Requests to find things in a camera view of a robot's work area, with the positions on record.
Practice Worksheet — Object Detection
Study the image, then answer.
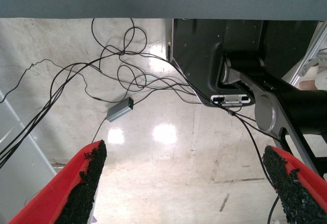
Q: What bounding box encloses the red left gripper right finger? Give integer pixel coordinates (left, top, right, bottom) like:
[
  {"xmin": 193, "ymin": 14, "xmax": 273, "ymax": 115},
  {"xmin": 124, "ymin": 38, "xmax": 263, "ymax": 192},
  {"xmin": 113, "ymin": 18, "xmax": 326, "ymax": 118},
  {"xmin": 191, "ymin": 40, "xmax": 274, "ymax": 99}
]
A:
[{"xmin": 262, "ymin": 145, "xmax": 327, "ymax": 224}]

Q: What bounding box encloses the black robot base chassis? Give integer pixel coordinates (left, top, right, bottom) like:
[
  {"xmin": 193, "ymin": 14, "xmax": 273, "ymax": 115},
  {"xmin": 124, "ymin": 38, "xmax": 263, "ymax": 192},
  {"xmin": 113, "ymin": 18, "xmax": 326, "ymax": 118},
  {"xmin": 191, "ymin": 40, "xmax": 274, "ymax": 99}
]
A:
[{"xmin": 168, "ymin": 18, "xmax": 320, "ymax": 107}]

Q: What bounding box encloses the aluminium profile frame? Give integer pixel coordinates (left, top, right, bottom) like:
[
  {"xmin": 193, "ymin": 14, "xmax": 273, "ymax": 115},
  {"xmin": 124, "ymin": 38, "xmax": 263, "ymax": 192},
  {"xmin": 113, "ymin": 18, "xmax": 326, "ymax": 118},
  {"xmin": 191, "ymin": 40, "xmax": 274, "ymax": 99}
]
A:
[{"xmin": 282, "ymin": 20, "xmax": 327, "ymax": 87}]

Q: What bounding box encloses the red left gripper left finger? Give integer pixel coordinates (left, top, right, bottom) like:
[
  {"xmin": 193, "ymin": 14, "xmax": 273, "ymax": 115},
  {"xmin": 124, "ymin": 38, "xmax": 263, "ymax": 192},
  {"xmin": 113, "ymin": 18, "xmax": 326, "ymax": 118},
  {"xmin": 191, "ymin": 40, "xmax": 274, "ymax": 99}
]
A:
[{"xmin": 8, "ymin": 139, "xmax": 108, "ymax": 224}]

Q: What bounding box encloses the pale pink white shoe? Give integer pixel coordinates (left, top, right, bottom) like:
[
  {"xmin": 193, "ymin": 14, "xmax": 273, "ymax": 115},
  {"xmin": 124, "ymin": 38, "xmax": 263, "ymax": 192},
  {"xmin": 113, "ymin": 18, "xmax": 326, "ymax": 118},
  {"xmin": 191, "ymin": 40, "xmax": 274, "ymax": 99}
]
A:
[{"xmin": 298, "ymin": 62, "xmax": 327, "ymax": 91}]

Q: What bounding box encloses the thin black floor cable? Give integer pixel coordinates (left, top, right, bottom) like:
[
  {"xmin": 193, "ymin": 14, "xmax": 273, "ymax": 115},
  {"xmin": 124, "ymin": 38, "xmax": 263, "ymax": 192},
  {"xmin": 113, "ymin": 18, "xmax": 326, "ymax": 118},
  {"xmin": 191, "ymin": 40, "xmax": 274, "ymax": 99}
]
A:
[
  {"xmin": 0, "ymin": 58, "xmax": 103, "ymax": 105},
  {"xmin": 91, "ymin": 17, "xmax": 149, "ymax": 57},
  {"xmin": 90, "ymin": 116, "xmax": 108, "ymax": 144},
  {"xmin": 0, "ymin": 51, "xmax": 232, "ymax": 170},
  {"xmin": 229, "ymin": 110, "xmax": 281, "ymax": 224}
]

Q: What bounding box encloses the small grey hub box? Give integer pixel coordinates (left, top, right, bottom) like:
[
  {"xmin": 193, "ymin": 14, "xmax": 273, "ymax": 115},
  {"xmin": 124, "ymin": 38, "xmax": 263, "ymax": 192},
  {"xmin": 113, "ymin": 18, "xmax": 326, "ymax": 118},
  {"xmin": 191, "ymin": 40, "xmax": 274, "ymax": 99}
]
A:
[{"xmin": 105, "ymin": 97, "xmax": 134, "ymax": 123}]

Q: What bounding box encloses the grey black torso link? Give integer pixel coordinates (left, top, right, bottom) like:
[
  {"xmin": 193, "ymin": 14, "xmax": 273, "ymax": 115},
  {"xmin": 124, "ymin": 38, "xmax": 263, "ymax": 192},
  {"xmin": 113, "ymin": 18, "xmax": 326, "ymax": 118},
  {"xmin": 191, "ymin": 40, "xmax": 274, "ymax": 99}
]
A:
[{"xmin": 219, "ymin": 49, "xmax": 327, "ymax": 182}]

